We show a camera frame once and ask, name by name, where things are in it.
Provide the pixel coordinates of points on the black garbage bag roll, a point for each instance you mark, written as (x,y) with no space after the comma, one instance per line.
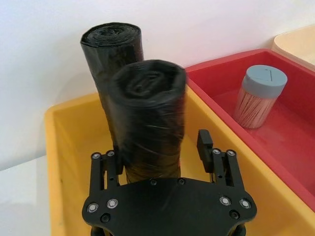
(150,118)
(110,54)

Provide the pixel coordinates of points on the yellow plastic bin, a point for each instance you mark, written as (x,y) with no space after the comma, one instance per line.
(73,137)

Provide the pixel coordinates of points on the toothpick jar with grey lid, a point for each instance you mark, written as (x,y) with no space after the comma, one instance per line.
(258,98)

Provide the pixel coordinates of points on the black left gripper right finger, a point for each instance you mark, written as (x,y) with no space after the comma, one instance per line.
(231,169)

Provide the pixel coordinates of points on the cream plastic bin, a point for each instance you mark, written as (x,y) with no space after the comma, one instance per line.
(295,44)

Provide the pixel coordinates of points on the red plastic bin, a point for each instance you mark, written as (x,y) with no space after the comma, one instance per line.
(285,137)

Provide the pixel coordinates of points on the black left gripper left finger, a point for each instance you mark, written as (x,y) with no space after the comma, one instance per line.
(96,172)

